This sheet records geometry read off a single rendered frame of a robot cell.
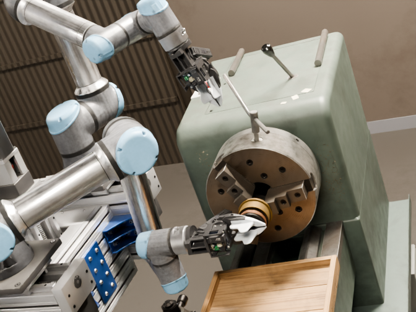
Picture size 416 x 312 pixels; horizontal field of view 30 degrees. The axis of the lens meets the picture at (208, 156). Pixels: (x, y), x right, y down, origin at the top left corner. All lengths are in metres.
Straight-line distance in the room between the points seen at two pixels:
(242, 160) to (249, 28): 2.60
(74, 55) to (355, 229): 1.02
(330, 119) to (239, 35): 2.54
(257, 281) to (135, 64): 3.00
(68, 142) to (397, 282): 1.15
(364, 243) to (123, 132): 0.86
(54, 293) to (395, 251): 1.22
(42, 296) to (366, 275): 1.00
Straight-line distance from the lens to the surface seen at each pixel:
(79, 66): 2.49
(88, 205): 2.55
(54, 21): 2.22
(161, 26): 2.10
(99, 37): 2.10
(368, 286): 2.51
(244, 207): 2.08
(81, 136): 2.46
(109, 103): 2.52
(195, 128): 2.33
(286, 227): 2.22
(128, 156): 1.95
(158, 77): 4.98
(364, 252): 2.43
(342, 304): 2.21
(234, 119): 2.29
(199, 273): 4.00
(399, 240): 2.81
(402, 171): 4.32
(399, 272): 2.66
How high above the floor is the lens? 2.11
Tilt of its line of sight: 24 degrees down
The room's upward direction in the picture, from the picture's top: 20 degrees counter-clockwise
